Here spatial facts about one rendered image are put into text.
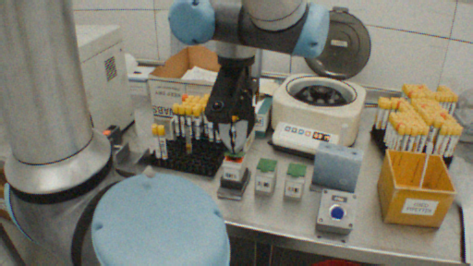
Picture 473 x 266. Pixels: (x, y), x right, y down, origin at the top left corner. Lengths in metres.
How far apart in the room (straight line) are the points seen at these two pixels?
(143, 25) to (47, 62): 1.10
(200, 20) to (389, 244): 0.53
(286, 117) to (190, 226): 0.65
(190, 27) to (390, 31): 0.81
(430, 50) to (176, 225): 1.05
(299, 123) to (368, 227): 0.33
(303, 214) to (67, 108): 0.54
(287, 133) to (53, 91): 0.68
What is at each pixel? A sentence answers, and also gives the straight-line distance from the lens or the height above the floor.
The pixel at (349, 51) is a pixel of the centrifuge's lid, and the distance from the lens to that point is 1.13.
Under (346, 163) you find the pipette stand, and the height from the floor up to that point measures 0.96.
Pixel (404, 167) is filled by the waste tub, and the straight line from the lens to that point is 0.83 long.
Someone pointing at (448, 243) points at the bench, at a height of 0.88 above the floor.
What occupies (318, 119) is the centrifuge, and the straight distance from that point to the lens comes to 0.88.
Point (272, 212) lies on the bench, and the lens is 0.72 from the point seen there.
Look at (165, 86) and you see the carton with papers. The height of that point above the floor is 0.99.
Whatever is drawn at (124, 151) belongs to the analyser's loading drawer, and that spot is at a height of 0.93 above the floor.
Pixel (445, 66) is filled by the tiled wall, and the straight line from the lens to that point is 1.24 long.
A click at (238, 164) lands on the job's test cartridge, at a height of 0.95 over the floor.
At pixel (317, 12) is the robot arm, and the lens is 0.44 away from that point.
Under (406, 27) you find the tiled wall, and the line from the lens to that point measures 1.18.
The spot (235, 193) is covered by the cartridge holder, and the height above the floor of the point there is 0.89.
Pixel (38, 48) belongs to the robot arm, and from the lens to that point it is 0.29.
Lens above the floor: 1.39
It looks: 32 degrees down
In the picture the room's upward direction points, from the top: straight up
